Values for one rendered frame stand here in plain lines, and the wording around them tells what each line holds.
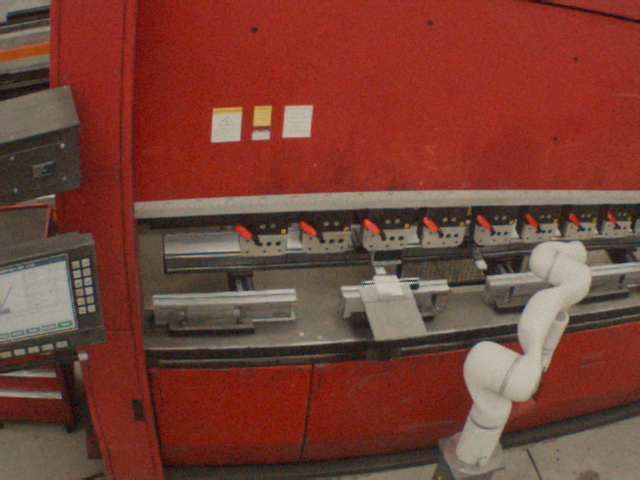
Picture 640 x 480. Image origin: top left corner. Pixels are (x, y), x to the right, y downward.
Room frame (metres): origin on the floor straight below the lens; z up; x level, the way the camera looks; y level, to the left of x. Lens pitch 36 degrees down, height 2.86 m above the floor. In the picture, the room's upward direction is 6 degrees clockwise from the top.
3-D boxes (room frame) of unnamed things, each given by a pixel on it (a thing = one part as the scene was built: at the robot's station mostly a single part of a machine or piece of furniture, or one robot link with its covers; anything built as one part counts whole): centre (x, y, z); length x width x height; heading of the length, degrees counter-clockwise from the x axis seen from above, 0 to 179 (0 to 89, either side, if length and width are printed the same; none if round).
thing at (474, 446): (1.53, -0.53, 1.09); 0.19 x 0.19 x 0.18
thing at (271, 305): (2.18, 0.30, 0.92); 0.50 x 0.06 x 0.10; 104
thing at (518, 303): (2.41, -0.83, 0.89); 0.30 x 0.05 x 0.03; 104
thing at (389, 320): (2.17, -0.27, 1.00); 0.26 x 0.18 x 0.01; 14
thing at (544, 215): (2.46, -0.79, 1.26); 0.15 x 0.09 x 0.17; 104
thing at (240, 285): (2.58, 0.30, 0.81); 0.64 x 0.08 x 0.14; 14
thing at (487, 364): (1.54, -0.50, 1.30); 0.19 x 0.12 x 0.24; 59
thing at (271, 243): (2.21, 0.18, 1.26); 0.15 x 0.09 x 0.17; 104
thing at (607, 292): (2.51, -1.22, 0.89); 0.30 x 0.05 x 0.03; 104
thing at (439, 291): (2.33, -0.28, 0.92); 0.39 x 0.06 x 0.10; 104
